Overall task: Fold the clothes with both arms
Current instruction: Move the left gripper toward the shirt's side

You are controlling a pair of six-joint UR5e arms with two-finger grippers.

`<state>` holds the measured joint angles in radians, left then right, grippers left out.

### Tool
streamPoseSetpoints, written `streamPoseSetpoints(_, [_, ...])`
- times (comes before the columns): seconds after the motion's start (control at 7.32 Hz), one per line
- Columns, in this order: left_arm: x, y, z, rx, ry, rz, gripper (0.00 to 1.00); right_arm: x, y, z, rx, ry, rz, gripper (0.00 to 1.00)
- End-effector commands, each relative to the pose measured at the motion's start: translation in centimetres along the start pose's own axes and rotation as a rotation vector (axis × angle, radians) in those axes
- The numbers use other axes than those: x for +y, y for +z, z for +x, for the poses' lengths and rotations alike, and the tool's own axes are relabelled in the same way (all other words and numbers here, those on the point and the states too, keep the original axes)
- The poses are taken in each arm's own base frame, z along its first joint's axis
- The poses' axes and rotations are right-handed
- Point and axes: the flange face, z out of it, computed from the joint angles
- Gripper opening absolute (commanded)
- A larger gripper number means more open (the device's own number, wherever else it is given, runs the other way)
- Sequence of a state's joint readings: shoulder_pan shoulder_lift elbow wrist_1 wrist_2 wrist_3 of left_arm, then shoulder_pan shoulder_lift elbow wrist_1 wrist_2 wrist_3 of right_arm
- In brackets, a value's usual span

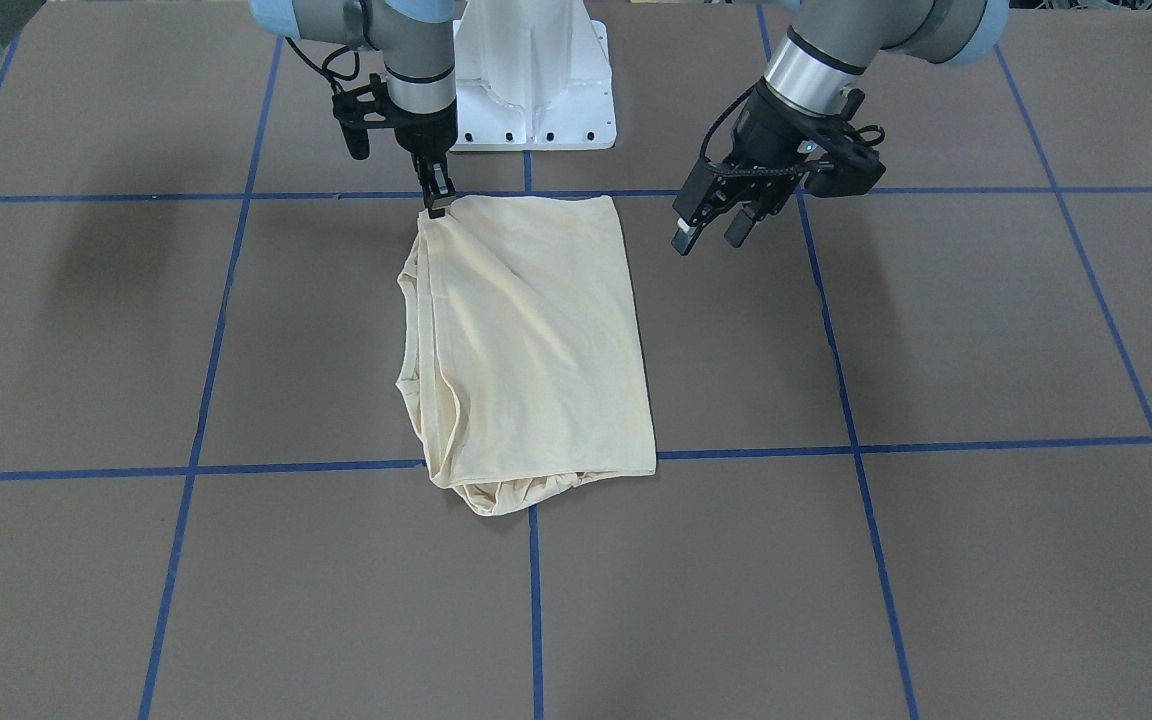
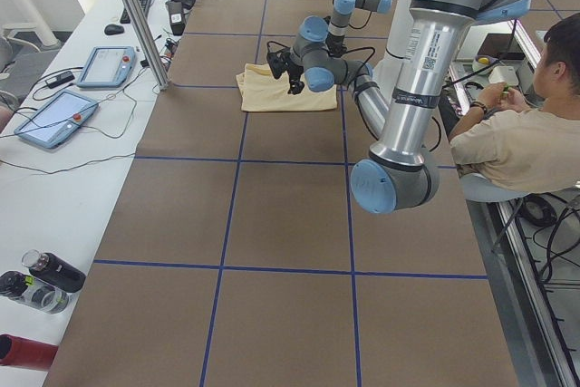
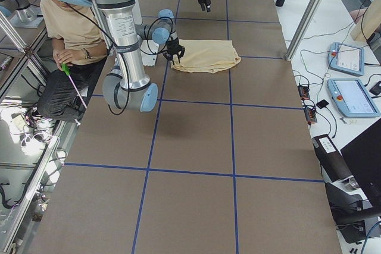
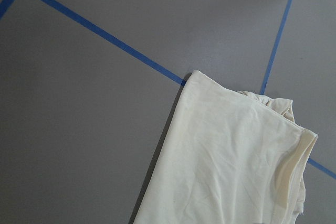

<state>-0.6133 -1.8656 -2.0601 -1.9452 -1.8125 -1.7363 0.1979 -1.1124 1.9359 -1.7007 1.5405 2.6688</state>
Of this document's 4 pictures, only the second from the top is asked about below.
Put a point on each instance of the lower blue teach pendant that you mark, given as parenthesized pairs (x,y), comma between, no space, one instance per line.
(57,120)

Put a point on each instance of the black computer mouse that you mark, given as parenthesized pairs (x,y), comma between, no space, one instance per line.
(113,29)

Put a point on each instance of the blue teach pendant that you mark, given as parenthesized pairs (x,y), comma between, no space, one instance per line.
(107,67)
(57,120)

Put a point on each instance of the upper blue teach pendant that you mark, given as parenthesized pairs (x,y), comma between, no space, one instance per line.
(107,67)

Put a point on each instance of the black water bottle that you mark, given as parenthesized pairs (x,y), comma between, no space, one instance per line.
(53,270)

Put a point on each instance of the seated person beige shirt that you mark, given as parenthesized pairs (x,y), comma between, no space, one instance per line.
(516,146)

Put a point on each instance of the red bottle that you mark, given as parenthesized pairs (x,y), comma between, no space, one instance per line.
(26,353)

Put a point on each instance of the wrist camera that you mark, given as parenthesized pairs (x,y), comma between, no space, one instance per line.
(279,61)

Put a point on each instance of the aluminium frame post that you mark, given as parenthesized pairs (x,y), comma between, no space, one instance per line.
(147,44)

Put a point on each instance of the beige printed t-shirt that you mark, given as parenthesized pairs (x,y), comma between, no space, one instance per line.
(261,92)

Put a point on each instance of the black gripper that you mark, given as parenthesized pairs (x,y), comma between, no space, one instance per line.
(334,43)
(294,71)

